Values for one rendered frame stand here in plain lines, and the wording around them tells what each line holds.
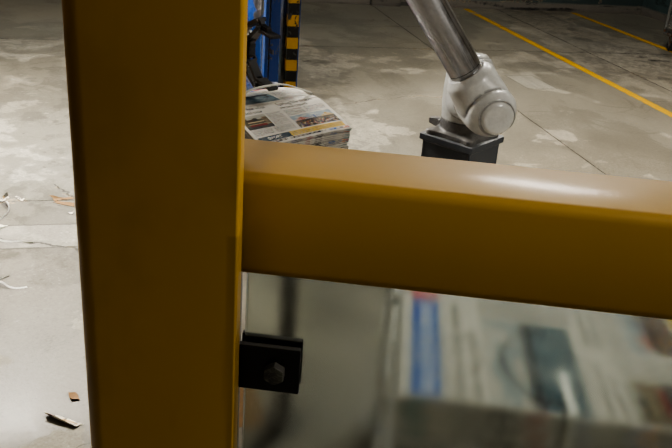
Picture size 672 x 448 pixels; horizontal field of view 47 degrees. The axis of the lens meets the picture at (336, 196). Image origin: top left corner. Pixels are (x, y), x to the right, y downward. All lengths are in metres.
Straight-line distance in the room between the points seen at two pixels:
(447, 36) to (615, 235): 1.89
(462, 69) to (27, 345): 1.98
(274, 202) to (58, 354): 2.85
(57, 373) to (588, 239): 2.82
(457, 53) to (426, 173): 1.88
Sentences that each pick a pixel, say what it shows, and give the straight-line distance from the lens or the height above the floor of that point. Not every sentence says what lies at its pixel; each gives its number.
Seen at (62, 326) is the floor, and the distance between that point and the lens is 3.40.
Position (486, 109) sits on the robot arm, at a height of 1.18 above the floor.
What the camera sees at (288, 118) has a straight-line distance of 2.09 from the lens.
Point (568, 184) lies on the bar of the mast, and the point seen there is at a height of 1.65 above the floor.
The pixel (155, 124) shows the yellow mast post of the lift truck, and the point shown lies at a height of 1.68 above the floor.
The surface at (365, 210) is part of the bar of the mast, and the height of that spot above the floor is 1.64.
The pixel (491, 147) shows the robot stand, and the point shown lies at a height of 0.97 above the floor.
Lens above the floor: 1.80
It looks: 23 degrees down
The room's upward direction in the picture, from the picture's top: 4 degrees clockwise
